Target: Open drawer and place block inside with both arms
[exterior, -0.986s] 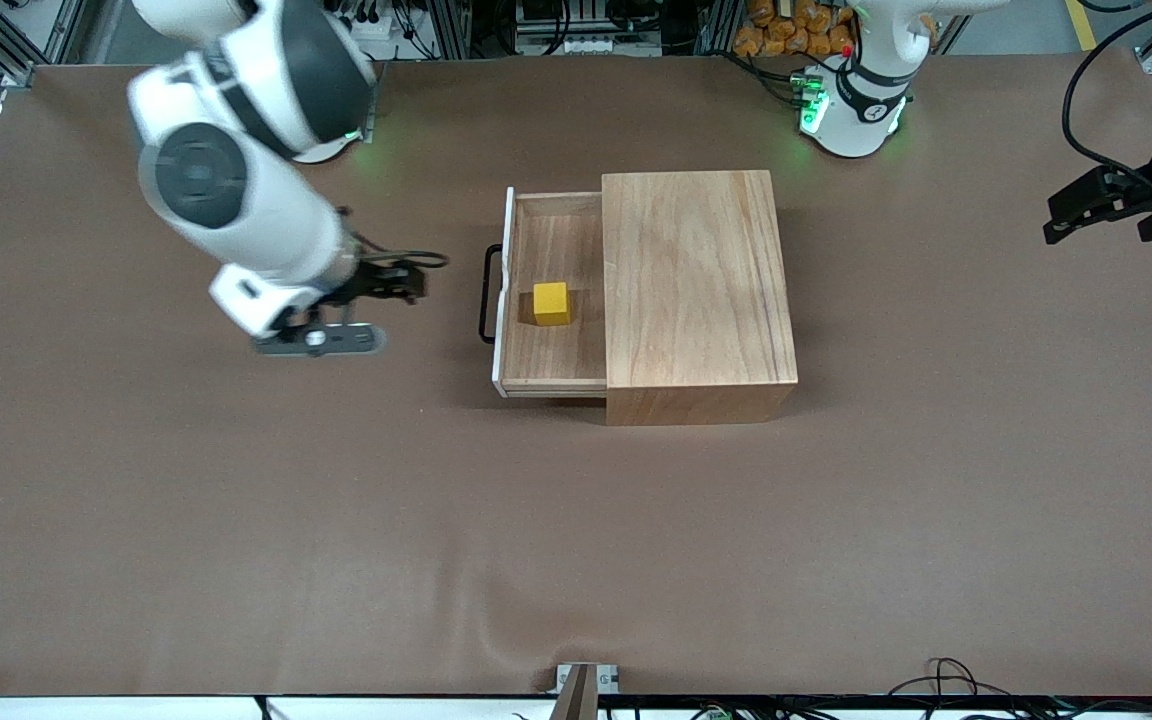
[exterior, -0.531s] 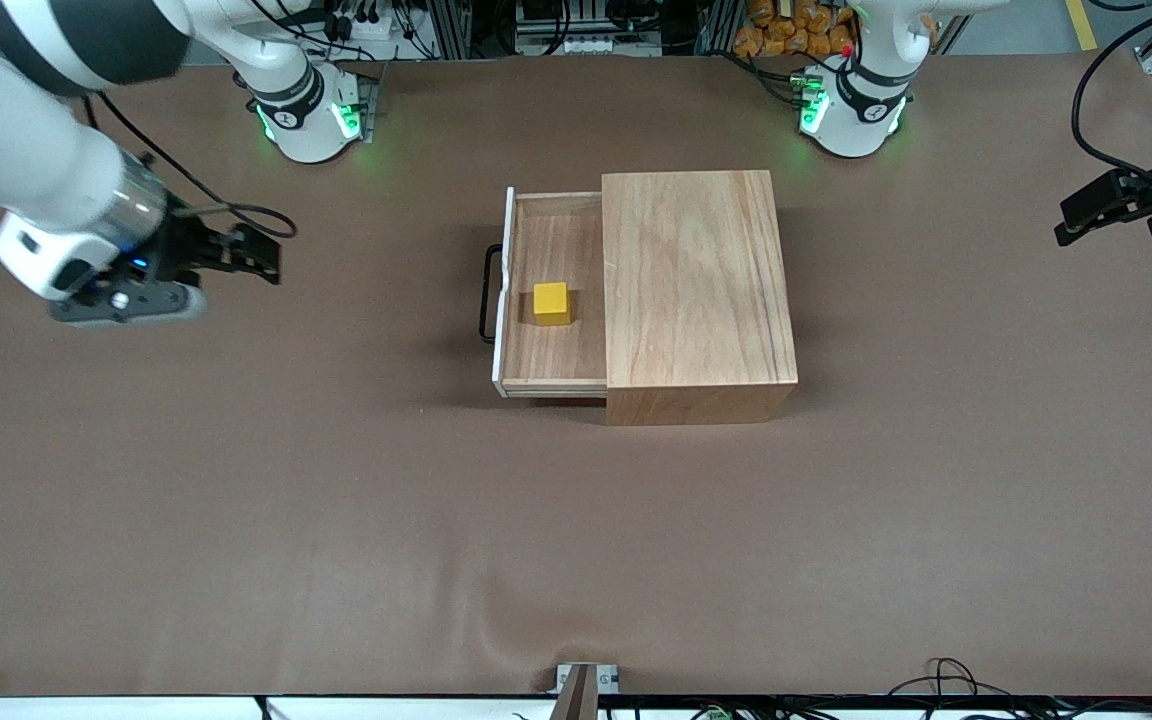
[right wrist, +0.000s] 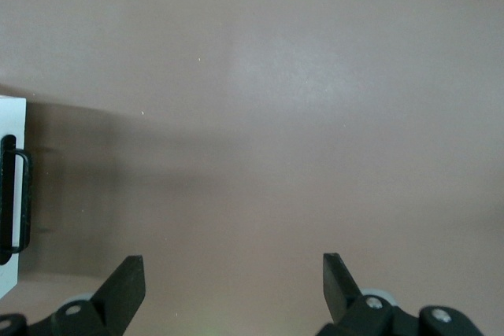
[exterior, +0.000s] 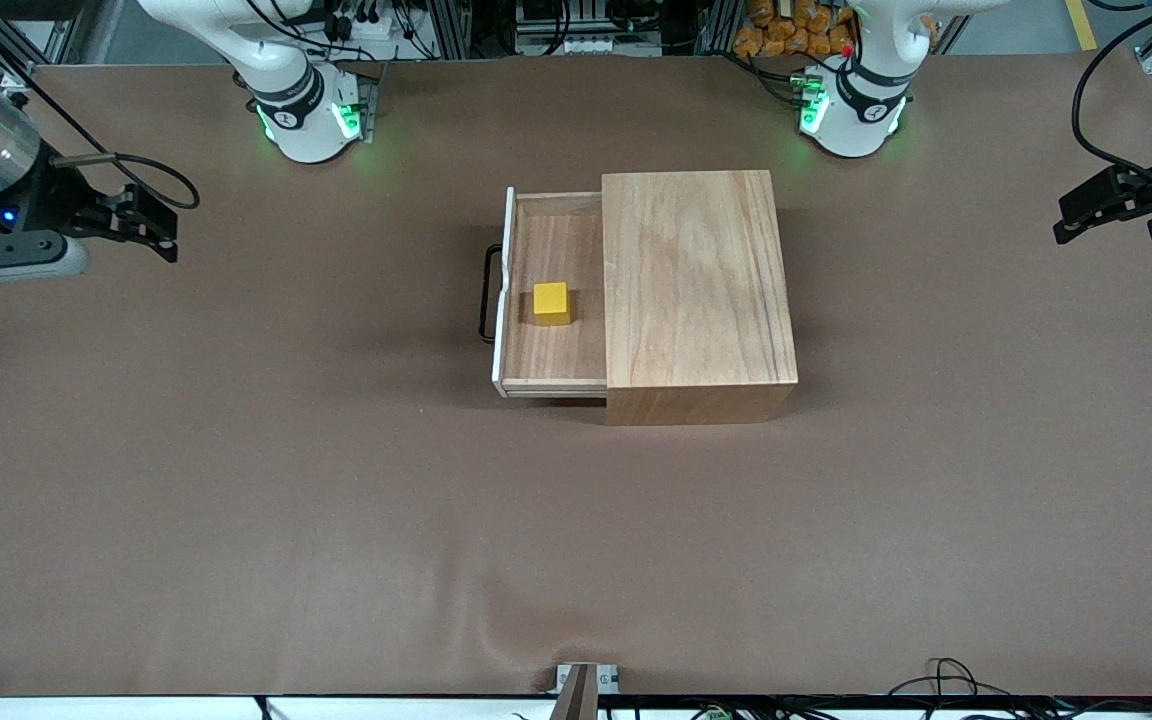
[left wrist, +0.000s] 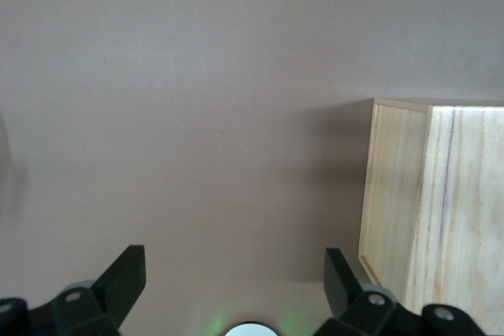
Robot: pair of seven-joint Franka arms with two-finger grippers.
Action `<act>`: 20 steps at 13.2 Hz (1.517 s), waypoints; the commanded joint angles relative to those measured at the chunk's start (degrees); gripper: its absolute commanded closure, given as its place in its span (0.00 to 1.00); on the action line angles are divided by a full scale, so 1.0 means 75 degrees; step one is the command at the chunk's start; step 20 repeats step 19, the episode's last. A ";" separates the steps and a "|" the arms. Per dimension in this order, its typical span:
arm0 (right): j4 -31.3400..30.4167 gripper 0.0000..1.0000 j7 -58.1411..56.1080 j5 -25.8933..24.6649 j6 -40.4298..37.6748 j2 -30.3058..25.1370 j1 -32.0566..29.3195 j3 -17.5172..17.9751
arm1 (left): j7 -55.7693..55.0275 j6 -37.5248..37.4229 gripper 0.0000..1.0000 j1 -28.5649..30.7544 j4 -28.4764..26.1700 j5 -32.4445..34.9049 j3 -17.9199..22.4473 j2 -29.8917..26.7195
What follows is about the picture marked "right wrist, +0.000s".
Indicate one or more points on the brown table cover mat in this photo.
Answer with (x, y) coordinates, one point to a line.
(275, 115)

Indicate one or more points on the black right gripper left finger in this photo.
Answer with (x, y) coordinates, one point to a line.
(118, 292)

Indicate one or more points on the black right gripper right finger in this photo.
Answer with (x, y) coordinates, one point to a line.
(342, 292)

